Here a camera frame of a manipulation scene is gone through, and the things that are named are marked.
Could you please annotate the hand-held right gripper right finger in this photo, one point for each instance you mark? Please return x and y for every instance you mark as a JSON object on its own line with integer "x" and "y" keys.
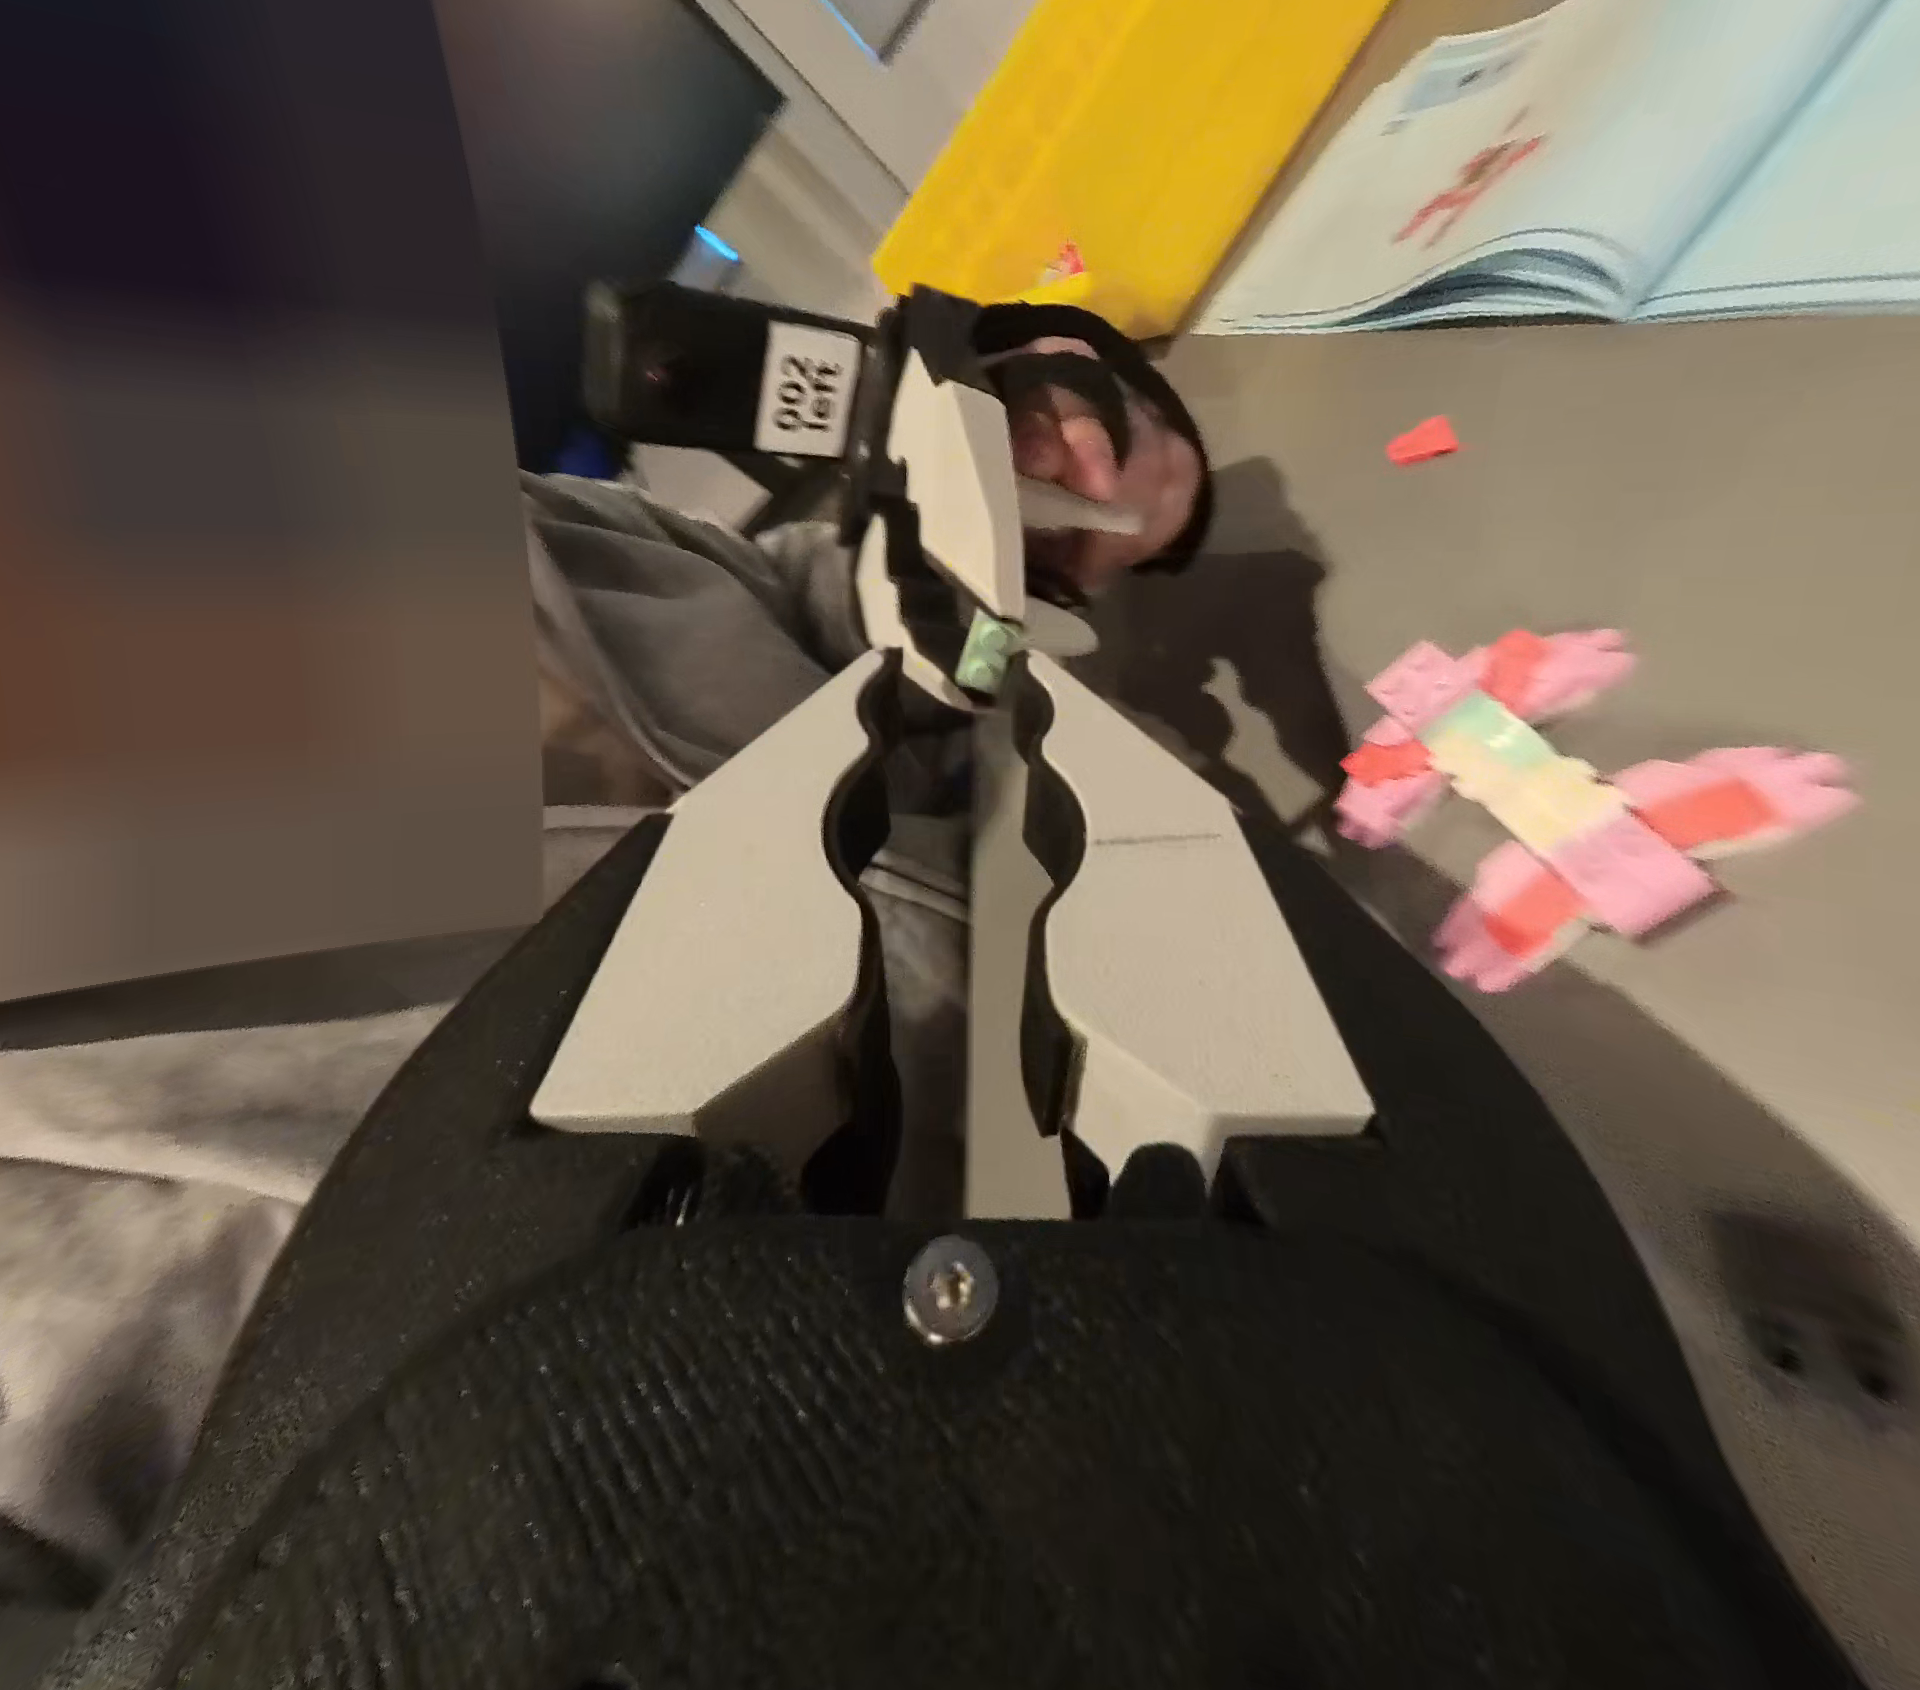
{"x": 1216, "y": 969}

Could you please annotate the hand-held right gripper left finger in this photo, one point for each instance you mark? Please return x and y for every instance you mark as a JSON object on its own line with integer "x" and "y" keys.
{"x": 707, "y": 969}

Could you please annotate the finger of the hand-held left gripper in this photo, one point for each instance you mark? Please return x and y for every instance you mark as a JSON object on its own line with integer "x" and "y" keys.
{"x": 960, "y": 489}
{"x": 885, "y": 580}

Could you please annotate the small mint green toy brick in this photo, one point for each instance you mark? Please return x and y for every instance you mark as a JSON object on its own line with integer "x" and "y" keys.
{"x": 992, "y": 659}

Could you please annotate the pink toy brick model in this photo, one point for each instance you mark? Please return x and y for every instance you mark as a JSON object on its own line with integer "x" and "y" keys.
{"x": 1575, "y": 805}

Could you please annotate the yellow plastic bin with bricks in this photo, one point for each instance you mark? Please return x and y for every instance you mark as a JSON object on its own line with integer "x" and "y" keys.
{"x": 1170, "y": 69}

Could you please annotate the person's left forearm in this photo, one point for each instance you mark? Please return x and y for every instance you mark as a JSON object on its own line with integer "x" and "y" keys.
{"x": 675, "y": 609}

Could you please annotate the person's left hand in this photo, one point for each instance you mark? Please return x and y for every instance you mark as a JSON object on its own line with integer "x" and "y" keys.
{"x": 1083, "y": 445}

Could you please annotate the small red toy brick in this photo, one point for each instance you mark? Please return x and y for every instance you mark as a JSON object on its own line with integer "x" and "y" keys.
{"x": 1425, "y": 440}

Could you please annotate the open light blue instruction booklet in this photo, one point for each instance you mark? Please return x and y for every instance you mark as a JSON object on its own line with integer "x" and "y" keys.
{"x": 1649, "y": 146}

